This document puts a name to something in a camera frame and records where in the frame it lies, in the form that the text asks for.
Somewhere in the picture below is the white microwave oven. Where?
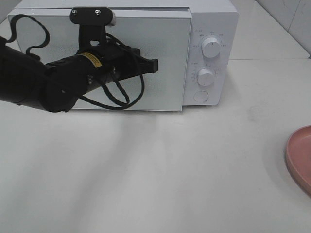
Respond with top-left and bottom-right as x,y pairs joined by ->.
8,0 -> 239,111

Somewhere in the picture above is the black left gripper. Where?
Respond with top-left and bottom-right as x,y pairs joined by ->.
46,7 -> 158,95

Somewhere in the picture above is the white microwave knob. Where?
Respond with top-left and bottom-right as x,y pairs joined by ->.
201,35 -> 222,58
196,68 -> 214,86

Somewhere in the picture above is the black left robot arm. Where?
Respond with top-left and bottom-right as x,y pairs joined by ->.
0,7 -> 158,113

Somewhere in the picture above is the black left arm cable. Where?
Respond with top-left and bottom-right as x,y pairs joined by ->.
4,14 -> 146,111

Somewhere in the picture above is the white microwave door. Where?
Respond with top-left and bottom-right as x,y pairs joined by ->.
0,6 -> 191,113

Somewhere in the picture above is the pink round plate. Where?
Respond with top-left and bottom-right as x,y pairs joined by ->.
285,126 -> 311,196

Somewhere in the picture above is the round white door button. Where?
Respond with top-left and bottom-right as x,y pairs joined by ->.
193,91 -> 209,103

